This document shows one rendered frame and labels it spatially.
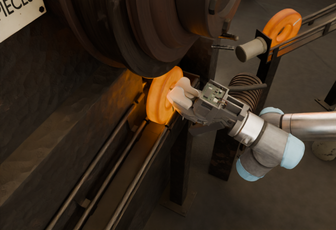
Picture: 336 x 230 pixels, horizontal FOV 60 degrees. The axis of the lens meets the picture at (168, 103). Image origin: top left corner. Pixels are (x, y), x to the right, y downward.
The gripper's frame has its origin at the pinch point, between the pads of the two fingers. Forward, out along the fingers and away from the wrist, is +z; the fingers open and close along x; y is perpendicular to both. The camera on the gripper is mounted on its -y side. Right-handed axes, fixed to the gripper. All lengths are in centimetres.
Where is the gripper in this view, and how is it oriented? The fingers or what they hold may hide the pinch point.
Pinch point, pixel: (165, 88)
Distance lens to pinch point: 73.8
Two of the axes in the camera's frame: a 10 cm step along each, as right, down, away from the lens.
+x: -4.5, 6.6, -6.1
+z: -8.7, -4.9, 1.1
